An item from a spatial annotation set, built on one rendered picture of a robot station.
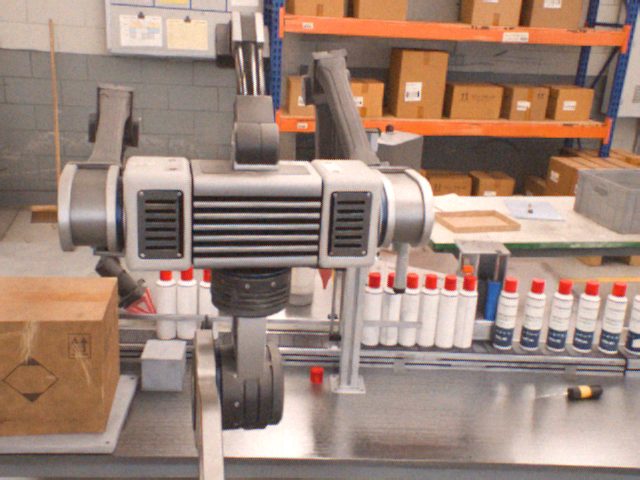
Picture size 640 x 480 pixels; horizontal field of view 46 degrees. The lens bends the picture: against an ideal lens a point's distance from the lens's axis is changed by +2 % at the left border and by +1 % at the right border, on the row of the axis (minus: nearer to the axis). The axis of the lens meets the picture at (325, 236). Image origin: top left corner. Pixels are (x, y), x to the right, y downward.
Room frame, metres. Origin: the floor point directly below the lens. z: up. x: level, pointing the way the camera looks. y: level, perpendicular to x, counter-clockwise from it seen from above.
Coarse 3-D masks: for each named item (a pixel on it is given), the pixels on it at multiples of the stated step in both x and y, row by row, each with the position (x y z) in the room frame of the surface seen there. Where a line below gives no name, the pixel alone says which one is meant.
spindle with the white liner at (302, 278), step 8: (296, 272) 2.08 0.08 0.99; (304, 272) 2.08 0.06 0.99; (312, 272) 2.10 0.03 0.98; (296, 280) 2.08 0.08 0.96; (304, 280) 2.08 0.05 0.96; (312, 280) 2.11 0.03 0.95; (296, 288) 2.08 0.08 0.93; (304, 288) 2.08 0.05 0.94; (312, 288) 2.11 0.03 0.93; (296, 296) 2.08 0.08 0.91; (304, 296) 2.09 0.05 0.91; (296, 304) 2.08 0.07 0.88; (304, 304) 2.08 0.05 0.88
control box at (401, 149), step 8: (384, 136) 1.77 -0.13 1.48; (392, 136) 1.78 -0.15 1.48; (400, 136) 1.78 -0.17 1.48; (408, 136) 1.79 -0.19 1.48; (416, 136) 1.80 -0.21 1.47; (384, 144) 1.69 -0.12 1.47; (392, 144) 1.68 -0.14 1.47; (400, 144) 1.71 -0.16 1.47; (408, 144) 1.74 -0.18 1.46; (416, 144) 1.78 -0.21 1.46; (376, 152) 1.70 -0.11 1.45; (384, 152) 1.69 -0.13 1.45; (392, 152) 1.68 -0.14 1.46; (400, 152) 1.71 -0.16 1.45; (408, 152) 1.75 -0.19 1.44; (416, 152) 1.79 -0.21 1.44; (384, 160) 1.69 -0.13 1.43; (392, 160) 1.68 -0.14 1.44; (400, 160) 1.71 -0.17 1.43; (408, 160) 1.75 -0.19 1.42; (416, 160) 1.79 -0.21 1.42; (416, 168) 1.80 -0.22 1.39
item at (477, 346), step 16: (128, 336) 1.80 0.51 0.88; (144, 336) 1.81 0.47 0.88; (176, 336) 1.82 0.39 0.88; (224, 336) 1.85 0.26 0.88; (272, 336) 1.86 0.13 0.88; (288, 336) 1.86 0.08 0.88; (304, 336) 1.87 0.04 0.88; (320, 336) 1.88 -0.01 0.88; (448, 352) 1.83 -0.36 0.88; (464, 352) 1.84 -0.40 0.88; (480, 352) 1.84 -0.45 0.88; (496, 352) 1.85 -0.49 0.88; (512, 352) 1.86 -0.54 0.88; (528, 352) 1.86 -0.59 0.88; (544, 352) 1.87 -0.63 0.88; (576, 352) 1.89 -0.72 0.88; (592, 352) 1.89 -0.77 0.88
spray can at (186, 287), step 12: (192, 276) 1.82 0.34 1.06; (180, 288) 1.80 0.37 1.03; (192, 288) 1.80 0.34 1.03; (180, 300) 1.80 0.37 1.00; (192, 300) 1.80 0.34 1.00; (180, 312) 1.80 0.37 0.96; (192, 312) 1.80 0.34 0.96; (180, 324) 1.80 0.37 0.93; (192, 324) 1.80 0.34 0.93; (180, 336) 1.80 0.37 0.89; (192, 336) 1.80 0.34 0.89
